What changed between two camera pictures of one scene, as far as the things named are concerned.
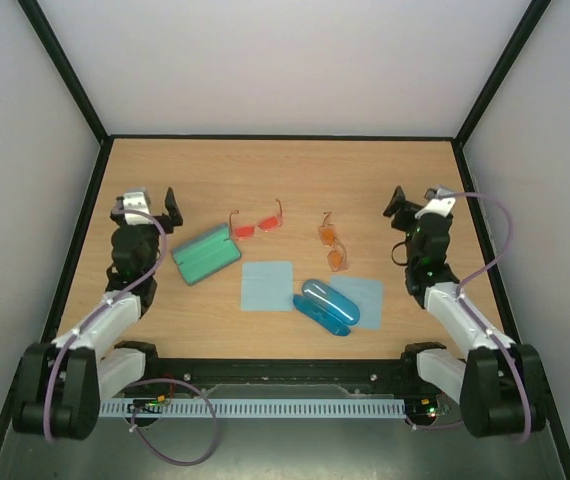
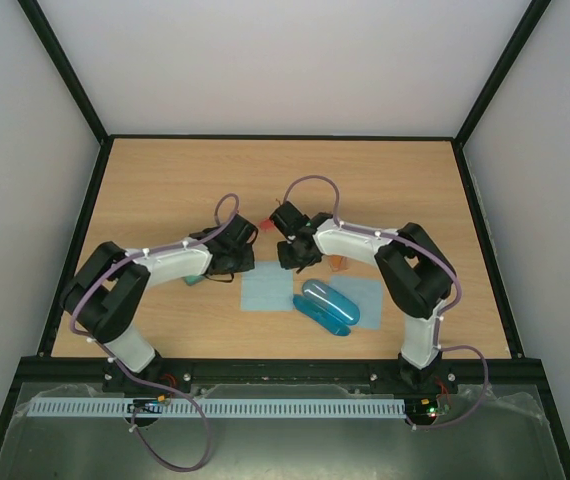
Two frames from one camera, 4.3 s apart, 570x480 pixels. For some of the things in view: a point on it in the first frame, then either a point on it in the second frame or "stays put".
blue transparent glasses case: [327, 308] stays put
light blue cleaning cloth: [267, 286] stays put
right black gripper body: [410, 213] -> [282, 218]
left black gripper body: [167, 223] -> [240, 263]
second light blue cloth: [367, 294] stays put
